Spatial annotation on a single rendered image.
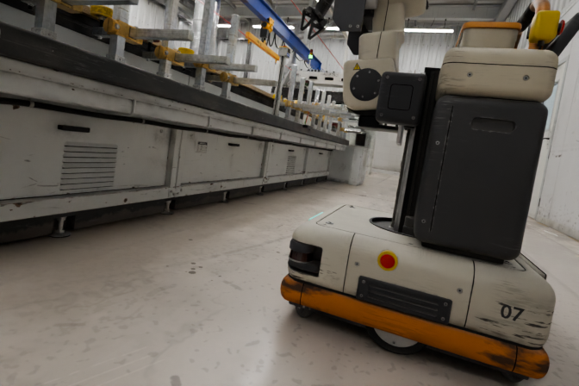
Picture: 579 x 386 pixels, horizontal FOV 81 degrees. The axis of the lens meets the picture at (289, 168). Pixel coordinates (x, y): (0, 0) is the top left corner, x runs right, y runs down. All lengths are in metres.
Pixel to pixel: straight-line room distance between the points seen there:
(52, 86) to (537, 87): 1.32
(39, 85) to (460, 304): 1.30
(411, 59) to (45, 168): 11.51
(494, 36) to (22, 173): 1.60
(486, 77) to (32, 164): 1.48
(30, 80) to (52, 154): 0.41
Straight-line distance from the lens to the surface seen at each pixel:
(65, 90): 1.31
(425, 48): 12.36
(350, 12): 1.20
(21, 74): 1.24
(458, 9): 11.45
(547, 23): 1.10
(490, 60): 0.99
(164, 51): 1.56
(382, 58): 1.16
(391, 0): 1.26
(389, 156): 11.82
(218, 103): 1.86
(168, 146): 2.01
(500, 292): 0.97
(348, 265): 0.96
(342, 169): 5.71
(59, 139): 1.58
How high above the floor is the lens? 0.50
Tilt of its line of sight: 4 degrees down
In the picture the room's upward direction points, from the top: 8 degrees clockwise
